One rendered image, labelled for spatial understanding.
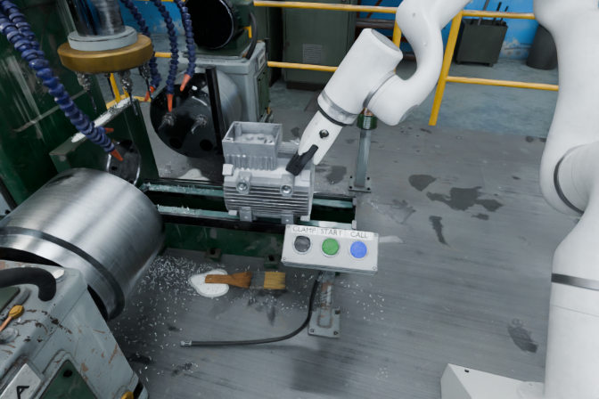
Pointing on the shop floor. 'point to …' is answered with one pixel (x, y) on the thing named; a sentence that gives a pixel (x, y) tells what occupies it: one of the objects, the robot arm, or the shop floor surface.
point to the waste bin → (542, 51)
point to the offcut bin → (480, 39)
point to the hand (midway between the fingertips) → (295, 165)
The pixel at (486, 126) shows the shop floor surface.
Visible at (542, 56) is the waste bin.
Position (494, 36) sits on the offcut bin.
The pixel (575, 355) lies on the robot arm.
